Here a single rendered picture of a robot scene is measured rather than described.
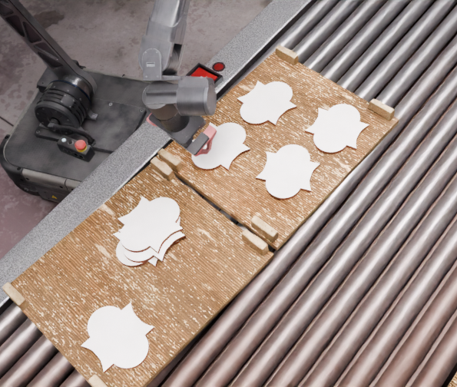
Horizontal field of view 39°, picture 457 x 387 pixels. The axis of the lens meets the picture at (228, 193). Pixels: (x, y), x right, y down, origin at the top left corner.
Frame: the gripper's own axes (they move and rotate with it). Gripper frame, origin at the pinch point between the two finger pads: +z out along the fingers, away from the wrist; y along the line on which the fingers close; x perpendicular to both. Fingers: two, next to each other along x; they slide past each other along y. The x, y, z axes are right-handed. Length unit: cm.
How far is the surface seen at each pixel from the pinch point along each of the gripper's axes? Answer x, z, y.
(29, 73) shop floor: 4, 109, 146
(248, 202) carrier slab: 3.0, 6.0, -16.8
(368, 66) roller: -41.6, 21.6, -12.4
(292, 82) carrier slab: -26.4, 15.1, -2.8
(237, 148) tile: -5.2, 7.9, -6.2
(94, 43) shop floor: -25, 117, 137
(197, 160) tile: 2.4, 5.8, -1.7
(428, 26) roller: -60, 27, -16
